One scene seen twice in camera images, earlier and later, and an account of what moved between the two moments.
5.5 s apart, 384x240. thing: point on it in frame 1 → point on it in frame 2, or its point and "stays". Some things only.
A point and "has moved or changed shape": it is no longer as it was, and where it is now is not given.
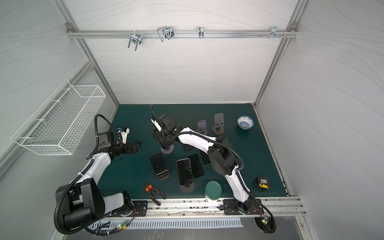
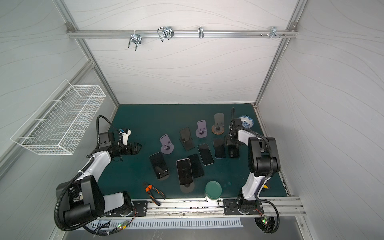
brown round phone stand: (218, 128) stays
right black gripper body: (160, 124) → (232, 143)
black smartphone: (197, 169) stays
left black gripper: (134, 147) stays
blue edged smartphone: (205, 158) has moved or changed shape
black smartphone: (185, 173) stays
